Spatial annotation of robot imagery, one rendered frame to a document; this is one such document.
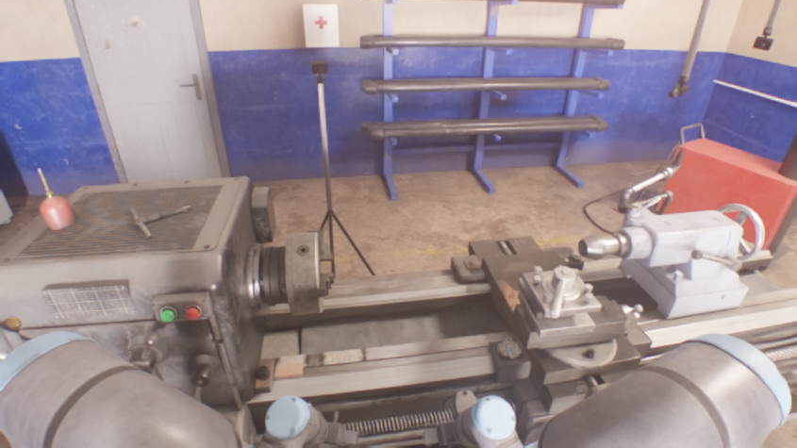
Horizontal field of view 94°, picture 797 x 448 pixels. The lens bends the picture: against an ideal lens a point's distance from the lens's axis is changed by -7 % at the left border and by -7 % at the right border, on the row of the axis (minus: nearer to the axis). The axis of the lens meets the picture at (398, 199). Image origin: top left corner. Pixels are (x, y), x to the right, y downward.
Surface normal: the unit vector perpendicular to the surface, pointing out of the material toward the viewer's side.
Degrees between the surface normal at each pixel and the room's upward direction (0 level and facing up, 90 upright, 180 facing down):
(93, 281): 45
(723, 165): 90
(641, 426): 36
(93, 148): 90
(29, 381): 25
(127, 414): 29
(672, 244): 86
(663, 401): 17
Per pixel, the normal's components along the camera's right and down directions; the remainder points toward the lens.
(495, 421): 0.15, -0.68
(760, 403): 0.30, -0.31
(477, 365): 0.10, -0.44
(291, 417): -0.12, -0.69
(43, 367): 0.00, -0.86
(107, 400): 0.27, -0.83
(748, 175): -0.88, 0.22
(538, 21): 0.15, 0.47
